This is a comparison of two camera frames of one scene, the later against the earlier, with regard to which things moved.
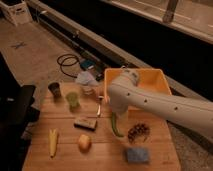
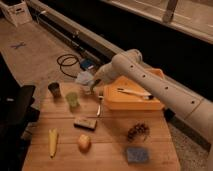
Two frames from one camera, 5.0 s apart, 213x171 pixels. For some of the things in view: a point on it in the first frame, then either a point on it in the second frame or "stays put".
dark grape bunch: (138, 130) stays put
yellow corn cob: (52, 141) stays put
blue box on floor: (85, 64) stays put
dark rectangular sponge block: (88, 124) stays put
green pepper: (113, 124) -> (97, 81)
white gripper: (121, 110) -> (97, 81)
